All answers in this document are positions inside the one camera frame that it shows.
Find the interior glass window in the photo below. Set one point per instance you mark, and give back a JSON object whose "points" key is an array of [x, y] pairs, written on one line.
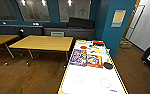
{"points": [[1, 10], [32, 10], [74, 10]]}

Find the pale yellow wall sign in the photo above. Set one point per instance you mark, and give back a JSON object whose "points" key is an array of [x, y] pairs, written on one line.
{"points": [[118, 18]]}

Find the cardboard box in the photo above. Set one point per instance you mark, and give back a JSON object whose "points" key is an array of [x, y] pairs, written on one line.
{"points": [[125, 43]]}

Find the red black game piece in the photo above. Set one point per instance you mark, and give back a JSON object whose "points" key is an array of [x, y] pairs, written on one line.
{"points": [[98, 42]]}

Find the black bowl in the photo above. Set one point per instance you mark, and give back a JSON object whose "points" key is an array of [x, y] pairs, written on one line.
{"points": [[108, 65]]}

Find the glass framed door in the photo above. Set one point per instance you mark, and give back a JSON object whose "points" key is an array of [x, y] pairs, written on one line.
{"points": [[132, 23]]}

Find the dark grey sofa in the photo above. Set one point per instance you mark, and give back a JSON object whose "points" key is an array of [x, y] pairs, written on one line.
{"points": [[71, 28], [14, 29]]}

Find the yellow white-topped game table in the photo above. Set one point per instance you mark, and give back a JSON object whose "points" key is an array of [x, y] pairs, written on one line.
{"points": [[91, 76]]}

